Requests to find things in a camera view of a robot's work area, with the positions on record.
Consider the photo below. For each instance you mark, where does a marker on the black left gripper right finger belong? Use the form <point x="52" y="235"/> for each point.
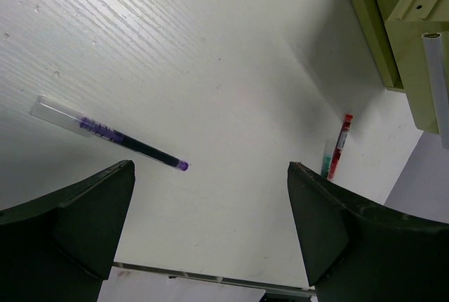
<point x="355" y="249"/>

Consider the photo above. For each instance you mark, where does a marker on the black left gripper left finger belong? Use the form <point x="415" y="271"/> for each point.
<point x="61" y="246"/>

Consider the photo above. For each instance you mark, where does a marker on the red pen refill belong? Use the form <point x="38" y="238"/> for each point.
<point x="340" y="145"/>

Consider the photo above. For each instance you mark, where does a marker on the green metal drawer toolbox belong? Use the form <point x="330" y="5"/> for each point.
<point x="409" y="42"/>

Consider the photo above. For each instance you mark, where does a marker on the green pen refill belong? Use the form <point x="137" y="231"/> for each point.
<point x="327" y="157"/>

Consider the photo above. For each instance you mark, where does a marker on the purple pen refill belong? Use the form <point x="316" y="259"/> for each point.
<point x="60" y="115"/>

